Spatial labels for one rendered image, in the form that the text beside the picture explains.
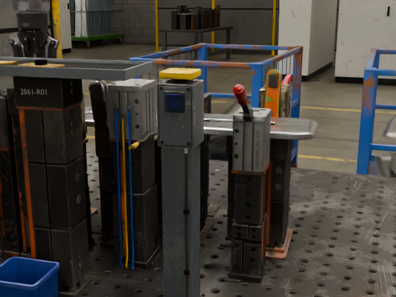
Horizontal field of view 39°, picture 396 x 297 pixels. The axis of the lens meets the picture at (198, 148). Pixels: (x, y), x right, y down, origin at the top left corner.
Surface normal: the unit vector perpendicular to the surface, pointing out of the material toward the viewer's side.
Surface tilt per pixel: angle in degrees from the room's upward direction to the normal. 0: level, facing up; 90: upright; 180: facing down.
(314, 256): 0
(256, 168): 90
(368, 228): 0
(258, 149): 90
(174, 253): 90
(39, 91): 90
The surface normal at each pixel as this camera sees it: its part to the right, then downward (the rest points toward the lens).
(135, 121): -0.26, 0.25
